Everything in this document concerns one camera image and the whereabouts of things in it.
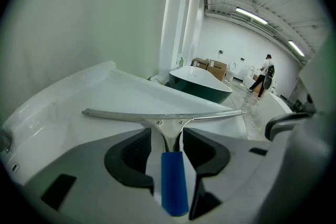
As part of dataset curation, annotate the white table with sink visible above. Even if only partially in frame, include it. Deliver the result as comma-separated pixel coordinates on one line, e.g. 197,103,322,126
0,60,249,187

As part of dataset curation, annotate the ceiling tube light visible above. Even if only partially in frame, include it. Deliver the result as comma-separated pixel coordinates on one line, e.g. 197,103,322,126
288,39,306,58
235,6,268,25

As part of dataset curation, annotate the dark green bathtub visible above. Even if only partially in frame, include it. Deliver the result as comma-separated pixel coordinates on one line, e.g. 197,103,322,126
167,65,234,105

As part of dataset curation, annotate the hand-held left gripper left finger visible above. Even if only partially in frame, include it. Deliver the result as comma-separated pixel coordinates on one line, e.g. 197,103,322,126
23,127,171,224

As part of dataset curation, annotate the narrow grey window blind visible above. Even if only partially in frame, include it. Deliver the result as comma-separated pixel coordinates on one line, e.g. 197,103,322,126
183,0,206,61

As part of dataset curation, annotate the cardboard box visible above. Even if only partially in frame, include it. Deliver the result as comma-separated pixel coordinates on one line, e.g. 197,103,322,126
206,59,228,82
191,58,211,70

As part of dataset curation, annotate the large grey window blind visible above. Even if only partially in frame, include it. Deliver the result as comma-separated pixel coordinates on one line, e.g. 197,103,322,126
0,0,174,113

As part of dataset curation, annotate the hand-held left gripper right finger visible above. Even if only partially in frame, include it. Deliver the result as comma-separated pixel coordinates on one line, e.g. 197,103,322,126
183,127,287,221

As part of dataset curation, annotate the metal squeegee with blue handle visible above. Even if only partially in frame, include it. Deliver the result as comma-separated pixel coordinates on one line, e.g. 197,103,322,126
81,109,247,217

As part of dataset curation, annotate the white toilet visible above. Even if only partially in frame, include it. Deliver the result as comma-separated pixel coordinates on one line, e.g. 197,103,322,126
226,61,238,82
243,65,257,88

